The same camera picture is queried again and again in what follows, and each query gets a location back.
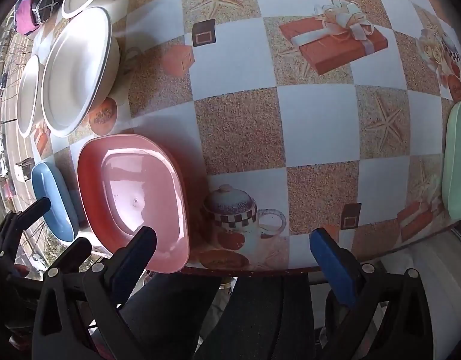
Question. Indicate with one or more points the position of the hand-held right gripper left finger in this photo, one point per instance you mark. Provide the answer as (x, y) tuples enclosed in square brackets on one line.
[(138, 258)]

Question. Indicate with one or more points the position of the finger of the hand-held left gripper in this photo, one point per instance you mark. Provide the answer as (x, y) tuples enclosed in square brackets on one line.
[(24, 221), (78, 251)]

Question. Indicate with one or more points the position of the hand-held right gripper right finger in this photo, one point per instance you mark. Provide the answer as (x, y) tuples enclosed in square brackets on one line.
[(333, 262)]

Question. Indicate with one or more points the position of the pink plastic dish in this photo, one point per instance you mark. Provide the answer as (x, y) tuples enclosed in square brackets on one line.
[(133, 191)]

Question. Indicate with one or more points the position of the blue plastic dish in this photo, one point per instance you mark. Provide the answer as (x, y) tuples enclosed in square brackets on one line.
[(52, 198)]

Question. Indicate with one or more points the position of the person's dark trousers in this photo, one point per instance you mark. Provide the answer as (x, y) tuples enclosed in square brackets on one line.
[(234, 318)]

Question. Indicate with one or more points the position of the printed checked tablecloth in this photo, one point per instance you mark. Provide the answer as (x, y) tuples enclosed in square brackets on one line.
[(275, 120)]

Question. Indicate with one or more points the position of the white bowl with grey rim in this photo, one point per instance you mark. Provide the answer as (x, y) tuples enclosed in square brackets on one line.
[(74, 75)]

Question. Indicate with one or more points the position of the green plastic dish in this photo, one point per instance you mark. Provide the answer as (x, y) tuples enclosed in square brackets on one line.
[(457, 157)]

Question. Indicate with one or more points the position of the pink cloth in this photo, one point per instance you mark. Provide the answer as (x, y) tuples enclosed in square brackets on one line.
[(25, 20)]

